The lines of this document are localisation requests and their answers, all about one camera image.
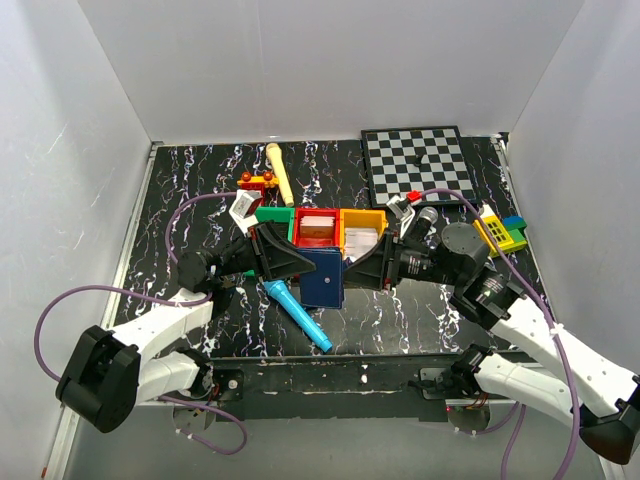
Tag black toy microphone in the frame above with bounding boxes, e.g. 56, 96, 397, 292
407, 207, 438, 243

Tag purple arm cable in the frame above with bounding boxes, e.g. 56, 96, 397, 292
407, 188, 584, 480
34, 191, 249, 456

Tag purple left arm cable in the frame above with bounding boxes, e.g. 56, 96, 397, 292
34, 191, 249, 456

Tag yellow plastic bin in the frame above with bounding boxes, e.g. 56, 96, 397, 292
339, 209, 388, 260

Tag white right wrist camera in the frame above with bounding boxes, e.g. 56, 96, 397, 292
386, 191, 423, 240

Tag red plastic bin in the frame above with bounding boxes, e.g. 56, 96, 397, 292
293, 207, 340, 248

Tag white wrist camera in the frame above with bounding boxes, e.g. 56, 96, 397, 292
229, 189, 263, 235
386, 191, 423, 240

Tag yellow green toy brick house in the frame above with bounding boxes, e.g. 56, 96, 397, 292
473, 204, 528, 258

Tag red toy brick house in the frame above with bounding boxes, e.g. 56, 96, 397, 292
237, 171, 279, 206

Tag green plastic bin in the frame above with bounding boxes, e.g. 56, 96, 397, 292
242, 206, 296, 279

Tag black grey chessboard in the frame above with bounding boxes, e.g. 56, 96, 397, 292
361, 126, 478, 208

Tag white cards in yellow bin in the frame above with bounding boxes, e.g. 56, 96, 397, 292
344, 227, 379, 261

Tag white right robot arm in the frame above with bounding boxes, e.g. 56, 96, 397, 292
344, 222, 639, 465

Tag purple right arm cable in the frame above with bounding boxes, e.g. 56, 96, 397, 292
407, 188, 584, 480

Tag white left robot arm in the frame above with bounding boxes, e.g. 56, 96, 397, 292
55, 222, 316, 433

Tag light blue toy microphone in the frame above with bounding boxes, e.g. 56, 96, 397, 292
263, 280, 333, 353

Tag cream toy microphone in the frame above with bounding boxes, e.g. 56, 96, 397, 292
266, 143, 295, 208

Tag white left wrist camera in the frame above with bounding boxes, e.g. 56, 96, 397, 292
229, 189, 263, 235

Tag navy blue card holder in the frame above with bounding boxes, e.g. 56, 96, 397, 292
299, 247, 344, 309

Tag cards in red bin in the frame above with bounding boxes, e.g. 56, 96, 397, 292
296, 215, 335, 248

